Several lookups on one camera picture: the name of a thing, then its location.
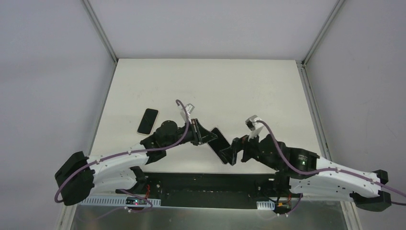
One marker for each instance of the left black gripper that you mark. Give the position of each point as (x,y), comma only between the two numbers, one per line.
(196,132)

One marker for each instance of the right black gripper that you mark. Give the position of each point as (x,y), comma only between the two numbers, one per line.
(241,149)

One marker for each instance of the clear phone case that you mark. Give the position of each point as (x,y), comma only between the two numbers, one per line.
(220,146)

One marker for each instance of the black smartphone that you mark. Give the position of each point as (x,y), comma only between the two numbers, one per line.
(147,121)

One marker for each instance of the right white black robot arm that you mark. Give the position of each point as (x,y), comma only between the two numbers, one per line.
(299,172)

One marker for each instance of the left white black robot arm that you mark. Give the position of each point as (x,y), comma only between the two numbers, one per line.
(81,176)

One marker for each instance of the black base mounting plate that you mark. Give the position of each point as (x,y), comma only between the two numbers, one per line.
(205,190)

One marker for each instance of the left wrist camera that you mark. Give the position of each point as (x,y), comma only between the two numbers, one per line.
(186,113)

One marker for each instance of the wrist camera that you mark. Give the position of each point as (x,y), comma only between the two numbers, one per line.
(254,125)
(186,113)

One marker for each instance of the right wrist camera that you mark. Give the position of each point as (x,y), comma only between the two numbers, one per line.
(254,125)

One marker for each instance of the right white cable duct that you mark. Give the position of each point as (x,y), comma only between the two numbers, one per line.
(265,205)

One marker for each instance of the white cable duct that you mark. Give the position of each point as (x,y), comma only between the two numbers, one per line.
(120,201)
(265,205)

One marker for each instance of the left white cable duct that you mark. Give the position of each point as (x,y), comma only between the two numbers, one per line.
(120,201)

